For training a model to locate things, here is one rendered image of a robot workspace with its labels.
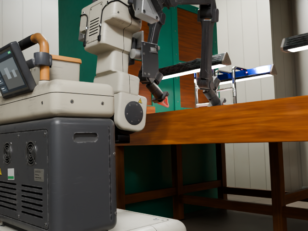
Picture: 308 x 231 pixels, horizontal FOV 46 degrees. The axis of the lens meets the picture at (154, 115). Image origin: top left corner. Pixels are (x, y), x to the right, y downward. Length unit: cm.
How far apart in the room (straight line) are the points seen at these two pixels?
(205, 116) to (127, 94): 47
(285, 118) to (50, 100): 95
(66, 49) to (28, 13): 117
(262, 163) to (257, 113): 253
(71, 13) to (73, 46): 26
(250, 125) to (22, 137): 97
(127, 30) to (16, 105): 58
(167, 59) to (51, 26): 155
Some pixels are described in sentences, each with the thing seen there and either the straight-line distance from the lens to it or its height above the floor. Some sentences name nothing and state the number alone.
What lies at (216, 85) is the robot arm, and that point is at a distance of 209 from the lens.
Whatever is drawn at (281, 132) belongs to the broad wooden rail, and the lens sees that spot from 161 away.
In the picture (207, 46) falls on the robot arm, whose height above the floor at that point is 110.
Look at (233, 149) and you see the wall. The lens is 435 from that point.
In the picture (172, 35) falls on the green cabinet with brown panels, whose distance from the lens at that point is 304.
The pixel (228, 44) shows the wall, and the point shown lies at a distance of 450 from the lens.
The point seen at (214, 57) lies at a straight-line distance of 222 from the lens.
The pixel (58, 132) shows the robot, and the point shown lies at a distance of 117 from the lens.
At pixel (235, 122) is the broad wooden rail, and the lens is 172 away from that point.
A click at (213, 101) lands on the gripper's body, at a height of 82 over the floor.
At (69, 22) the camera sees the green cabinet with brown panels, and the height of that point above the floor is 153.
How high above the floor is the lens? 60
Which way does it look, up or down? 4 degrees up
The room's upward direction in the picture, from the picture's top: 2 degrees counter-clockwise
